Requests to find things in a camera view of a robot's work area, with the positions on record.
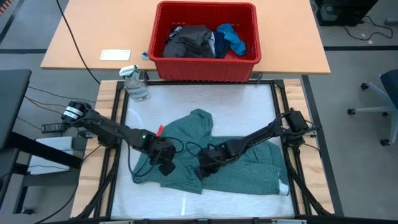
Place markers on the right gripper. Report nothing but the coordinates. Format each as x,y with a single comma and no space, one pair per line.
206,169

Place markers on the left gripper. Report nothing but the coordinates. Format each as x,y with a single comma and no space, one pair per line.
168,168

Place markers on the teal patterned button shirt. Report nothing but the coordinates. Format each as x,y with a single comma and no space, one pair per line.
242,174

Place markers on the dark grey trousers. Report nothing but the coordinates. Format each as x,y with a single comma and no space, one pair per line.
189,40

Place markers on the bright blue garment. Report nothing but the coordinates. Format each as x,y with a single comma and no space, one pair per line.
233,39

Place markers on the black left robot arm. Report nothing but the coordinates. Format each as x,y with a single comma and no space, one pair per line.
105,130

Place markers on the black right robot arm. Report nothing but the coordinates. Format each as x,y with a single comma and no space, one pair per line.
258,135

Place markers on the red plastic laundry bin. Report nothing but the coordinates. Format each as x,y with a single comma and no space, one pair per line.
205,70

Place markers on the red tag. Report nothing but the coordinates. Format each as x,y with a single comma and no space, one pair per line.
160,130

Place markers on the clear spray bottle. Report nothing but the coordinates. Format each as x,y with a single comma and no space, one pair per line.
135,85

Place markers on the small grey object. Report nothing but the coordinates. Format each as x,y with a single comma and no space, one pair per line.
145,56

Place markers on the white flat phone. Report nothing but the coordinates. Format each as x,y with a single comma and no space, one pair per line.
115,55

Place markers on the white patterned garment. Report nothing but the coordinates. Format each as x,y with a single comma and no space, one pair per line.
174,32

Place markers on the tan wooden desk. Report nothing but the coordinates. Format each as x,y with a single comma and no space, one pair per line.
102,28

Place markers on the black side desk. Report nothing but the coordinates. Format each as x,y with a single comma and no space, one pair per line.
12,102

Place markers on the blue office chair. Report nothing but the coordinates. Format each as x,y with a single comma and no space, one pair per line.
391,90

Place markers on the black equipment case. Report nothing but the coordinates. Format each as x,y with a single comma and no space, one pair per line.
342,12

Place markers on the grey floor box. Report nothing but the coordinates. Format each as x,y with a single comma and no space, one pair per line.
391,21

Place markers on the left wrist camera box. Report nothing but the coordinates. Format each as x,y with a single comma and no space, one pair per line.
163,151

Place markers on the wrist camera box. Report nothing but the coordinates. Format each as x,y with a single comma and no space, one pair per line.
213,152
163,151

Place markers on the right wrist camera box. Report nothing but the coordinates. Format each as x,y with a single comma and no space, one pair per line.
213,152

